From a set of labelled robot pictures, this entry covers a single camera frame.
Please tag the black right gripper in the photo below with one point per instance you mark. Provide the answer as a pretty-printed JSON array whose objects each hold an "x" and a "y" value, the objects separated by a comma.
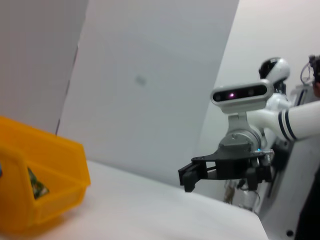
[{"x": 232, "y": 167}]

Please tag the yellow plastic bin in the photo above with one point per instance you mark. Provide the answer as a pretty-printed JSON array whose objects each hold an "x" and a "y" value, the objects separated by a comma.
[{"x": 50, "y": 150}]

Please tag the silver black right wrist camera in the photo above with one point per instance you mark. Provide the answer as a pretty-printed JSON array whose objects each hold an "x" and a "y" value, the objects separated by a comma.
[{"x": 240, "y": 96}]

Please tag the green plastic wrapper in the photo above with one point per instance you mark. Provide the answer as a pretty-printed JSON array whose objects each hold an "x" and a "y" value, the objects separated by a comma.
[{"x": 37, "y": 187}]

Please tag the person with dark hair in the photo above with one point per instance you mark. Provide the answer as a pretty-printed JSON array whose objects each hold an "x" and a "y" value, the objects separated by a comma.
[{"x": 317, "y": 75}]

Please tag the white black humanoid robot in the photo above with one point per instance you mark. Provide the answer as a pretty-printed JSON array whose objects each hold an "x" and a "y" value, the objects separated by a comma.
[{"x": 280, "y": 68}]

